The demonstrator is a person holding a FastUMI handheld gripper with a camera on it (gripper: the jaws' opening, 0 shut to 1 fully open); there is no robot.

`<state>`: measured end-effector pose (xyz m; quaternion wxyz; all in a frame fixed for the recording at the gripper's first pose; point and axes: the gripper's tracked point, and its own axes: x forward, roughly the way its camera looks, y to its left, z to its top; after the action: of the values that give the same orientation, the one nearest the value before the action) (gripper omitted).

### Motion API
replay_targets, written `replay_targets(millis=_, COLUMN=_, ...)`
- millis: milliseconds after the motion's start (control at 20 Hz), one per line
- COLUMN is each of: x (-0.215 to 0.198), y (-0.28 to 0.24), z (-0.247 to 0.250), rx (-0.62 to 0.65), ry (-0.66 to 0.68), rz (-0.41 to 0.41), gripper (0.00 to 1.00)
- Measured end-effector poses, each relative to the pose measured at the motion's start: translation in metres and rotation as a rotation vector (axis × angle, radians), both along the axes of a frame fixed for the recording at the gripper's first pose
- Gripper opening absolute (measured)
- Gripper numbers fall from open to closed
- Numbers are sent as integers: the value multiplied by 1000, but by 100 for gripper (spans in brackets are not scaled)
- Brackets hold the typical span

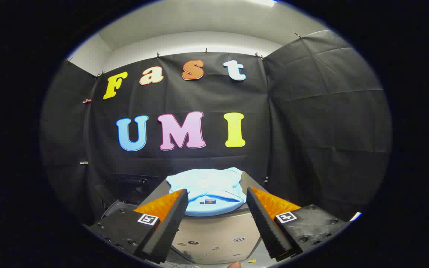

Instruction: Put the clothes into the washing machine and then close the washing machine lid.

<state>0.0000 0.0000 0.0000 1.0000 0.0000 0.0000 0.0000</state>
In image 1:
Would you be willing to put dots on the light blue button shirt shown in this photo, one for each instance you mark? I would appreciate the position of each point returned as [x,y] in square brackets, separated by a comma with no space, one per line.
[207,182]

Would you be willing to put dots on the black backdrop cloth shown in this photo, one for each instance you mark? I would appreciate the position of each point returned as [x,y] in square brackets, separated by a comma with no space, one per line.
[207,96]

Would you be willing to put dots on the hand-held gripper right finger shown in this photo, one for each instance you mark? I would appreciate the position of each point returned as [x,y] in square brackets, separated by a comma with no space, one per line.
[266,227]

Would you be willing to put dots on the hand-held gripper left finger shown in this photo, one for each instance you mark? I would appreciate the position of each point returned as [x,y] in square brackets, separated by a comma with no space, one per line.
[169,227]

